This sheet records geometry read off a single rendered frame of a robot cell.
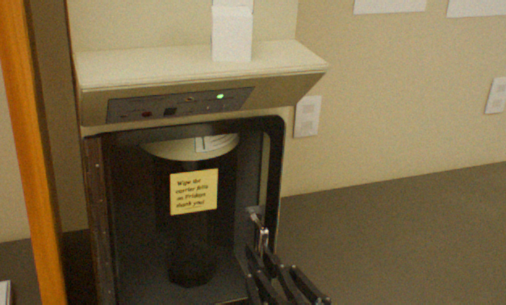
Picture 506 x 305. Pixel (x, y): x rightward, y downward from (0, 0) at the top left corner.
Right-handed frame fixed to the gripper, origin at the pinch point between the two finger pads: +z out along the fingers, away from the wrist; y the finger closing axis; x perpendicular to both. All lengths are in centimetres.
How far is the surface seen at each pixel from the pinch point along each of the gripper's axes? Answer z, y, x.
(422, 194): 36, -64, 20
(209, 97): -2.1, 10.3, -31.6
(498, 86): 48, -93, -5
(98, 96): -4.4, 24.8, -34.0
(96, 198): 4.5, 25.6, -14.1
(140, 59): 0.8, 18.7, -36.5
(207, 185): 4.4, 8.5, -13.6
